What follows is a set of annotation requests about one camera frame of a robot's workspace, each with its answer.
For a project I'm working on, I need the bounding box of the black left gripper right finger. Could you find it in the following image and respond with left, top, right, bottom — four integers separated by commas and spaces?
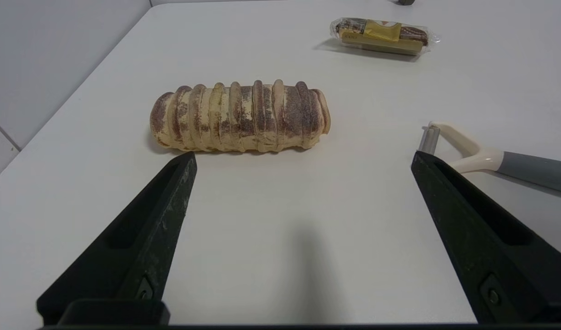
411, 151, 561, 324

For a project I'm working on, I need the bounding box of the brown swirl bread loaf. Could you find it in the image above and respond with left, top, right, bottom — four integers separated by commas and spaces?
150, 79, 331, 153

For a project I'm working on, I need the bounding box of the white grey handled peeler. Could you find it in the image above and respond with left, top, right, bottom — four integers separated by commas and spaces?
418, 121, 561, 195

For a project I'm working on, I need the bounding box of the plastic wrapped snack cake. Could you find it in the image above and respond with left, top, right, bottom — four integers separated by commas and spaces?
329, 17, 441, 56

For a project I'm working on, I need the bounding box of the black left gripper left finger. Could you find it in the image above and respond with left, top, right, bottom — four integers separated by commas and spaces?
36, 152, 198, 325

